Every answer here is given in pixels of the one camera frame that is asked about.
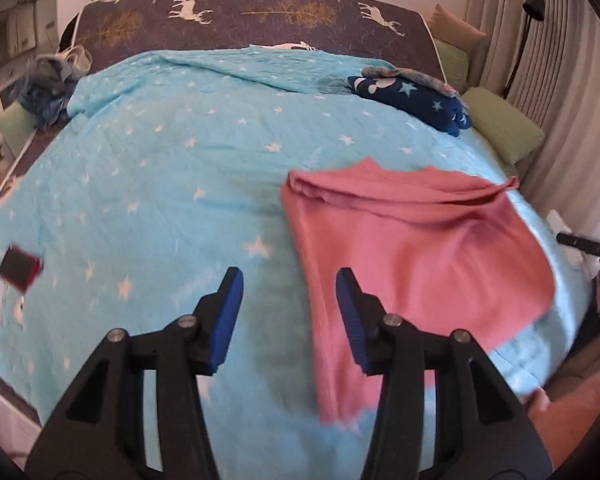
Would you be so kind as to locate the white cloth bag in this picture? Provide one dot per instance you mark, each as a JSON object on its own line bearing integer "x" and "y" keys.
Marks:
{"x": 80, "y": 57}

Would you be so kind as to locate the person's pink fleece clothing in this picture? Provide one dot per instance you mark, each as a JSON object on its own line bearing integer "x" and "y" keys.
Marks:
{"x": 580, "y": 410}

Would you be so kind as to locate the black floor lamp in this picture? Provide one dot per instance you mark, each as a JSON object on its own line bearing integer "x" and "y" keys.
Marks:
{"x": 534, "y": 6}

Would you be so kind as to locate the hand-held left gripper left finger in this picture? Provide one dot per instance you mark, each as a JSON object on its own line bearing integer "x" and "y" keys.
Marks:
{"x": 227, "y": 320}

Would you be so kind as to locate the peach pillow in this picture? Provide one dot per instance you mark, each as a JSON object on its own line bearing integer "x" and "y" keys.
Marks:
{"x": 457, "y": 27}

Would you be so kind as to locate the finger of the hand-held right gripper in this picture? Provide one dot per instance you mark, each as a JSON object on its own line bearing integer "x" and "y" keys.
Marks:
{"x": 572, "y": 241}

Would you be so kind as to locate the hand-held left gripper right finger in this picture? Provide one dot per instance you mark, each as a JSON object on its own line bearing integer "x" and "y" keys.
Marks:
{"x": 352, "y": 320}

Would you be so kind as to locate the grey floral garment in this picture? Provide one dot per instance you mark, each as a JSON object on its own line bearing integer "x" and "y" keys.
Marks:
{"x": 430, "y": 79}

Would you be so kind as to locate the pink sweater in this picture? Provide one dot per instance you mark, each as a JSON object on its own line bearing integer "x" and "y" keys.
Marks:
{"x": 430, "y": 260}

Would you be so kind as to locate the deer print mattress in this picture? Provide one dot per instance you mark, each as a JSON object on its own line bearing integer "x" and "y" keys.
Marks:
{"x": 260, "y": 20}

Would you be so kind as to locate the light blue star blanket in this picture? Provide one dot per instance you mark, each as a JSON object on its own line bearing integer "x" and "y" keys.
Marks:
{"x": 155, "y": 185}

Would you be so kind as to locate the red black phone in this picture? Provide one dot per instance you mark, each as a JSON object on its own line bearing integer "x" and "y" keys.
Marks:
{"x": 17, "y": 265}

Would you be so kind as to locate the small green pillow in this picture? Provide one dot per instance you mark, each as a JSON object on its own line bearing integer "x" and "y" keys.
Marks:
{"x": 452, "y": 62}

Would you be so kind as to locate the navy star garment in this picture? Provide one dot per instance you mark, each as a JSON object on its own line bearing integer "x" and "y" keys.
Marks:
{"x": 420, "y": 101}

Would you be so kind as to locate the grey blue clothes pile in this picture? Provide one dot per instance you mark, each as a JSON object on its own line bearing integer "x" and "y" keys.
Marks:
{"x": 40, "y": 95}

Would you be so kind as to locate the large green pillow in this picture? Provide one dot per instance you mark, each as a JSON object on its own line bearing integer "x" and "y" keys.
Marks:
{"x": 500, "y": 120}

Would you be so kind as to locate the beige curtain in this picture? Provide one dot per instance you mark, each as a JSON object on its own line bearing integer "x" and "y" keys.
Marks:
{"x": 570, "y": 110}

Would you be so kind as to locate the pale green cushion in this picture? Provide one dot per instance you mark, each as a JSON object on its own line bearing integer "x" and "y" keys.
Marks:
{"x": 15, "y": 127}

